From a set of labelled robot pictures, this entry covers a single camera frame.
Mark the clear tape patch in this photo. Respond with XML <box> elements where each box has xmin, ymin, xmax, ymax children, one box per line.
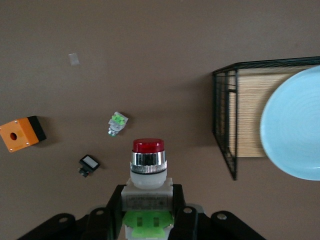
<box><xmin>67</xmin><ymin>52</ymin><xmax>81</xmax><ymax>67</ymax></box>

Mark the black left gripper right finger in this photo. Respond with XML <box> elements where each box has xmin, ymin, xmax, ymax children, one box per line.
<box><xmin>169</xmin><ymin>183</ymin><xmax>266</xmax><ymax>240</ymax></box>

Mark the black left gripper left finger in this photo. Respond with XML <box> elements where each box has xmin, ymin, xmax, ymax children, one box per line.
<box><xmin>17</xmin><ymin>184</ymin><xmax>126</xmax><ymax>240</ymax></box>

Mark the light blue plate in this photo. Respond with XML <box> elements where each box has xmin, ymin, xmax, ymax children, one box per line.
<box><xmin>259</xmin><ymin>65</ymin><xmax>320</xmax><ymax>182</ymax></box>

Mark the black wire mesh basket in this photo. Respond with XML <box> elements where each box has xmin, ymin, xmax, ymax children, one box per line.
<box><xmin>211</xmin><ymin>55</ymin><xmax>320</xmax><ymax>182</ymax></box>

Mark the green push button switch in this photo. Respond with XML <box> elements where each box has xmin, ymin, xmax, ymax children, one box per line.
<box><xmin>107</xmin><ymin>110</ymin><xmax>130</xmax><ymax>137</ymax></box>

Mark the orange button enclosure box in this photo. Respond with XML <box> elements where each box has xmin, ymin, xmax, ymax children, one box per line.
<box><xmin>0</xmin><ymin>115</ymin><xmax>48</xmax><ymax>154</ymax></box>

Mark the red push button switch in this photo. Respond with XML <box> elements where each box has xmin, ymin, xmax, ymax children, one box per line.
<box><xmin>121</xmin><ymin>138</ymin><xmax>175</xmax><ymax>240</ymax></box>

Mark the black square white-faced button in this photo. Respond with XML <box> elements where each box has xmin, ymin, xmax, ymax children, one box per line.
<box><xmin>77</xmin><ymin>154</ymin><xmax>101</xmax><ymax>179</ymax></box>

